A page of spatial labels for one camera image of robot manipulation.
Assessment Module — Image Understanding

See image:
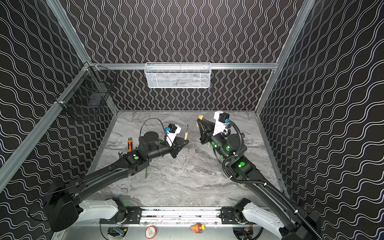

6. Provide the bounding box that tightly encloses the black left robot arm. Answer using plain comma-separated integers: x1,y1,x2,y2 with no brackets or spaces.
43,132,189,232

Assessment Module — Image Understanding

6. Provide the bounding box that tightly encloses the white wire mesh basket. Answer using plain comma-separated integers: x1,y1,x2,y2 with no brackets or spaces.
144,62,212,89

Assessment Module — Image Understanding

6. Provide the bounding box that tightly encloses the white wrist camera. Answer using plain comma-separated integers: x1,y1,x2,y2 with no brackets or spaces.
213,111,231,137
165,124,182,147

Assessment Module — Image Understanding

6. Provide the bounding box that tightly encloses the small red yellow toy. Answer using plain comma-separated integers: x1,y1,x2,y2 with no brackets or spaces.
190,223,206,234

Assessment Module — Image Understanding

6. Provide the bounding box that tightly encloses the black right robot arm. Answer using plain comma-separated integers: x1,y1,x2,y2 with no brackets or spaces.
197,116,322,240

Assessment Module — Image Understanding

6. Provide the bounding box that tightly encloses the red white tape roll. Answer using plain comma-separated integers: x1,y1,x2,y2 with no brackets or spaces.
145,226,157,240

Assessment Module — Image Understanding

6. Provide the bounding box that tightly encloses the black wire mesh basket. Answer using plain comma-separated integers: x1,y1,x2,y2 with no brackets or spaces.
58,62,118,122

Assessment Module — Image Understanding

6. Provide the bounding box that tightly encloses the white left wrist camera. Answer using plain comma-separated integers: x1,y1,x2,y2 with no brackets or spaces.
165,124,182,147

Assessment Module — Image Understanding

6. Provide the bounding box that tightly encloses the tan fountain pen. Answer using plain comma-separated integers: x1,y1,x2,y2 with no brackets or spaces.
184,124,189,140

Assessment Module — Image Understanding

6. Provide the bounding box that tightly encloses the orange handled screwdriver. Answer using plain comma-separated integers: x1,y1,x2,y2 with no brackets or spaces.
128,137,133,152

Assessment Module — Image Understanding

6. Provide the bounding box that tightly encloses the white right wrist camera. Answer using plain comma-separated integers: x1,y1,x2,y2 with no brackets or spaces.
213,111,231,137

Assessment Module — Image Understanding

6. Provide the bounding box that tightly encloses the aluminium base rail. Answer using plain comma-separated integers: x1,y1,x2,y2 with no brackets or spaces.
59,205,301,226

